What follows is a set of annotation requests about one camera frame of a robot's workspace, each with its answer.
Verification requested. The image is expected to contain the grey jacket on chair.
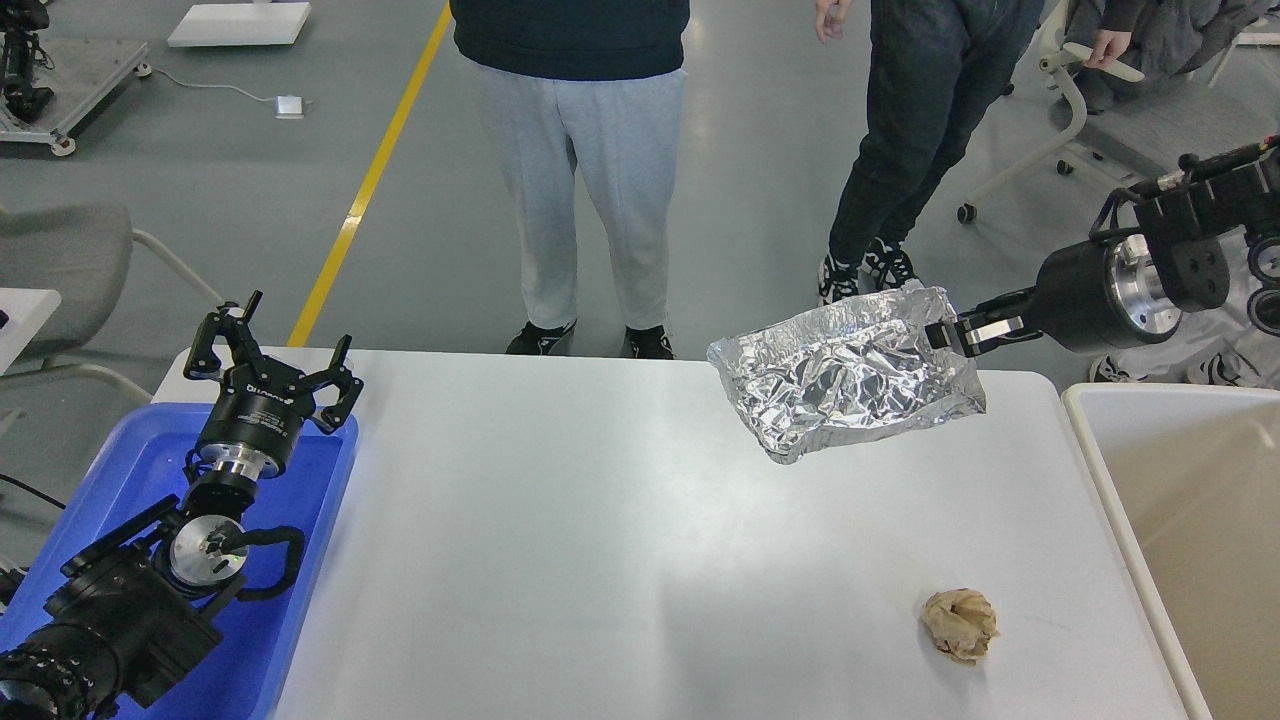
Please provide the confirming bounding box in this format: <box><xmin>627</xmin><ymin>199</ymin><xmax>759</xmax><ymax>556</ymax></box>
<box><xmin>1065</xmin><ymin>1</ymin><xmax>1277</xmax><ymax>115</ymax></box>

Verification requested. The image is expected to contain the crumpled brown paper ball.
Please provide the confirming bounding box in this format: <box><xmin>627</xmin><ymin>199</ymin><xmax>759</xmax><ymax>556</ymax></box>
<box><xmin>922</xmin><ymin>588</ymin><xmax>1000</xmax><ymax>666</ymax></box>

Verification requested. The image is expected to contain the grey chair at left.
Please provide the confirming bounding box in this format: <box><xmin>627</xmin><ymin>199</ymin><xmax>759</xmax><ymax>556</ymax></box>
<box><xmin>1</xmin><ymin>204</ymin><xmax>227</xmax><ymax>406</ymax></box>

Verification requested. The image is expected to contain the wheeled metal robot base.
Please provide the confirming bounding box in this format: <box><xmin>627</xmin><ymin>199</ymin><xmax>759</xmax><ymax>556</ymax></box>
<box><xmin>1</xmin><ymin>1</ymin><xmax>151</xmax><ymax>158</ymax></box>

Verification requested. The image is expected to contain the person in black clothes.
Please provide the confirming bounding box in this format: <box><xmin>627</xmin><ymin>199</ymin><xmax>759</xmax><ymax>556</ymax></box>
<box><xmin>817</xmin><ymin>1</ymin><xmax>1044</xmax><ymax>305</ymax></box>

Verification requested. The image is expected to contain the white office chair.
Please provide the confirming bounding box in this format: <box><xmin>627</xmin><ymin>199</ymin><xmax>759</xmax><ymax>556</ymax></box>
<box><xmin>957</xmin><ymin>0</ymin><xmax>1280</xmax><ymax>225</ymax></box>

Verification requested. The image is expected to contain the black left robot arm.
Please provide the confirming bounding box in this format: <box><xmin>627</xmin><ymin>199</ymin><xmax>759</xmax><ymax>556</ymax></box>
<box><xmin>3</xmin><ymin>292</ymin><xmax>364</xmax><ymax>719</ymax></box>

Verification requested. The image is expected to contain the blue plastic bin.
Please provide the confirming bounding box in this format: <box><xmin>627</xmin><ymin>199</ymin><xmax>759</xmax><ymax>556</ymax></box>
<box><xmin>1</xmin><ymin>402</ymin><xmax>358</xmax><ymax>719</ymax></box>

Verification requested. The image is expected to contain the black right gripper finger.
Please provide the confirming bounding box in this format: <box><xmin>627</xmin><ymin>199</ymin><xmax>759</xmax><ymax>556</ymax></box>
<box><xmin>925</xmin><ymin>287</ymin><xmax>1036</xmax><ymax>350</ymax></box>
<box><xmin>957</xmin><ymin>315</ymin><xmax>1044</xmax><ymax>357</ymax></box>

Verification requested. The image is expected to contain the person in grey sweatpants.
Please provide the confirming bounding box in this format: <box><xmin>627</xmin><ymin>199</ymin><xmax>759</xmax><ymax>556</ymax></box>
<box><xmin>451</xmin><ymin>1</ymin><xmax>691</xmax><ymax>360</ymax></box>

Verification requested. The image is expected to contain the white floor cable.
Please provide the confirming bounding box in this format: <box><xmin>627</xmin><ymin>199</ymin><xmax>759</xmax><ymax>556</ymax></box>
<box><xmin>134</xmin><ymin>61</ymin><xmax>282</xmax><ymax>106</ymax></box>

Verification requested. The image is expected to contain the white flat board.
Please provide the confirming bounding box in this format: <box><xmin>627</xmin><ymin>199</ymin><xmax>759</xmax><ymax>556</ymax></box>
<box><xmin>166</xmin><ymin>1</ymin><xmax>312</xmax><ymax>47</ymax></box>

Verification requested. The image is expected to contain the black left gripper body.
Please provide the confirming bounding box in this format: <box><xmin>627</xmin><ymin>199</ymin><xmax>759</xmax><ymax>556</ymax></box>
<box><xmin>195</xmin><ymin>357</ymin><xmax>316</xmax><ymax>478</ymax></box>

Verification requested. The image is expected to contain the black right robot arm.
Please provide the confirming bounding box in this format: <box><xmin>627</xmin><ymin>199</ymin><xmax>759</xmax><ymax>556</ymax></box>
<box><xmin>925</xmin><ymin>136</ymin><xmax>1279</xmax><ymax>357</ymax></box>

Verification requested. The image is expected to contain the silver foil bag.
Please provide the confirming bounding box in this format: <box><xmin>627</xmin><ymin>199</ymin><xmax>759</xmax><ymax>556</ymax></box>
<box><xmin>707</xmin><ymin>283</ymin><xmax>987</xmax><ymax>465</ymax></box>

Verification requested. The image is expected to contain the white side table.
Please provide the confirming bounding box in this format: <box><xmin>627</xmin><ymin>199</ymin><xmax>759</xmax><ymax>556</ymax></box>
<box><xmin>1</xmin><ymin>287</ymin><xmax>61</xmax><ymax>374</ymax></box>

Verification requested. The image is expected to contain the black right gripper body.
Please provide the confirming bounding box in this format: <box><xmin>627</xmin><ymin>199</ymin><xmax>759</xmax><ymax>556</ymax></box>
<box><xmin>1033</xmin><ymin>234</ymin><xmax>1183</xmax><ymax>354</ymax></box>

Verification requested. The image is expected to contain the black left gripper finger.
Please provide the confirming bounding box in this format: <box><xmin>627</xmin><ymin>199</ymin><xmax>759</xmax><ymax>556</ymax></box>
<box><xmin>183</xmin><ymin>291</ymin><xmax>262</xmax><ymax>382</ymax></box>
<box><xmin>294</xmin><ymin>334</ymin><xmax>364</xmax><ymax>436</ymax></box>

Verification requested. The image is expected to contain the white power adapter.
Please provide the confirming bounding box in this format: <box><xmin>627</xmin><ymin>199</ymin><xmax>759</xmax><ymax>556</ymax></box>
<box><xmin>274</xmin><ymin>95</ymin><xmax>306</xmax><ymax>120</ymax></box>

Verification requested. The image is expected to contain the beige plastic bin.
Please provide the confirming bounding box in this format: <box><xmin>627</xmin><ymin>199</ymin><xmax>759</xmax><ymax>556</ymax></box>
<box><xmin>1062</xmin><ymin>384</ymin><xmax>1279</xmax><ymax>719</ymax></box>

